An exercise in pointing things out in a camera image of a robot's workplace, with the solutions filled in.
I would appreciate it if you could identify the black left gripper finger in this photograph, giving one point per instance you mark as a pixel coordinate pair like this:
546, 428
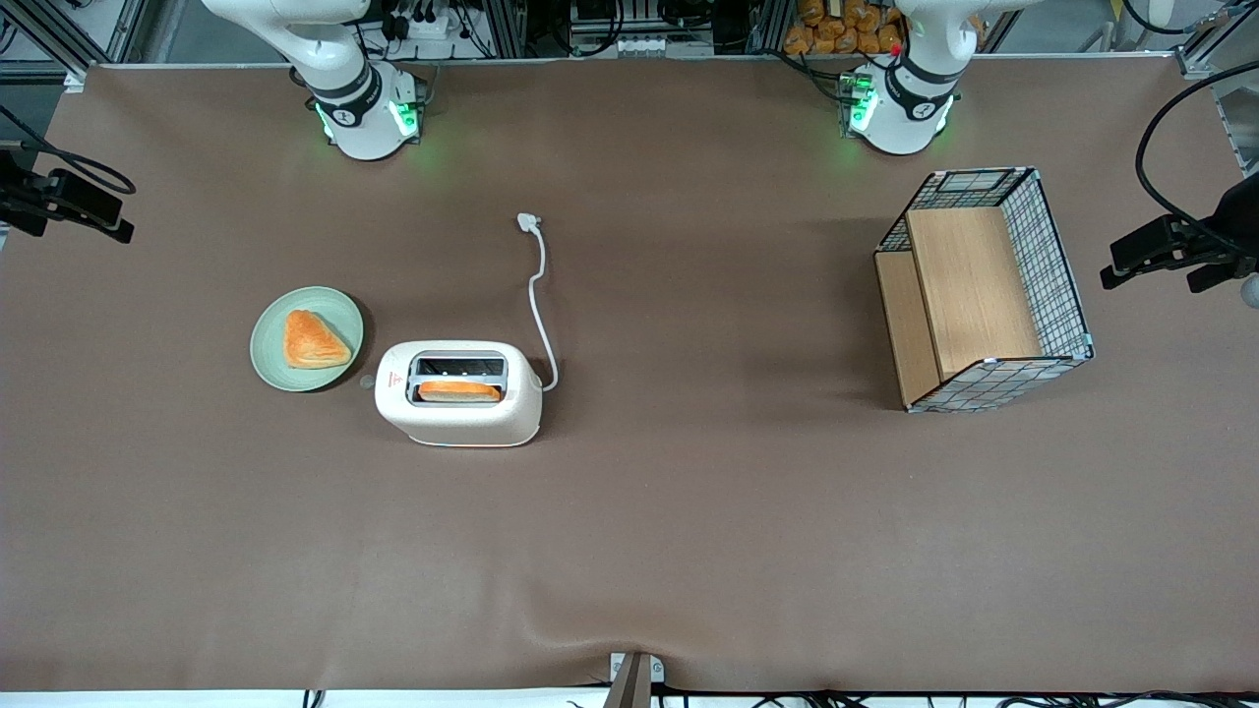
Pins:
1218, 275
1141, 251

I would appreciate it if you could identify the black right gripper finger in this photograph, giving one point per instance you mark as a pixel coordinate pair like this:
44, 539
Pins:
103, 228
89, 197

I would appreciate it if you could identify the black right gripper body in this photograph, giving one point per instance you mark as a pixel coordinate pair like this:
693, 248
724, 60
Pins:
17, 193

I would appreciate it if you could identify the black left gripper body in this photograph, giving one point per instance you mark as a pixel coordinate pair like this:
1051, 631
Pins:
1233, 218

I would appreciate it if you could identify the white two-slot toaster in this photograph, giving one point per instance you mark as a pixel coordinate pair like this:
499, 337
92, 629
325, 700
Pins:
462, 421

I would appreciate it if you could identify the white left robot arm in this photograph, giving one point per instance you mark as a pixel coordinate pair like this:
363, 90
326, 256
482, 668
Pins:
900, 118

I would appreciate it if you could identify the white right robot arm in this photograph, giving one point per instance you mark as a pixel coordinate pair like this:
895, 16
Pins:
362, 118

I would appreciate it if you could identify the wooden step shelf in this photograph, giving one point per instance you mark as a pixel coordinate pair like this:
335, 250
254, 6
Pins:
969, 290

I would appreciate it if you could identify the pale green plate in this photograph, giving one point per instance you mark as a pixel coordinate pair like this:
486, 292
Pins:
270, 349

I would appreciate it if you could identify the triangular golden pastry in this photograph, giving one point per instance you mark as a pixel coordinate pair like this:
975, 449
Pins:
313, 341

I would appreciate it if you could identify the bag of orange buns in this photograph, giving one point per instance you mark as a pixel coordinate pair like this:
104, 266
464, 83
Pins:
836, 29

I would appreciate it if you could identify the white power strip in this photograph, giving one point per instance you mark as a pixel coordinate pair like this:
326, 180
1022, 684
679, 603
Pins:
428, 25

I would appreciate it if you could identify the toast slice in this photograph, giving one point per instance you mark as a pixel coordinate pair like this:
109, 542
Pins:
458, 391

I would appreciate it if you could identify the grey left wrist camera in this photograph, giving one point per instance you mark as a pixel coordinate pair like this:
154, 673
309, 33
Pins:
1251, 291

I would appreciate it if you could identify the aluminium frame profile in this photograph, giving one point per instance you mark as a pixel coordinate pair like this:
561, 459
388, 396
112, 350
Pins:
1225, 69

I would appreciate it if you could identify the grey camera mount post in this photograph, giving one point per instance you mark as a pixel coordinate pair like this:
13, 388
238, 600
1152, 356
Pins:
632, 683

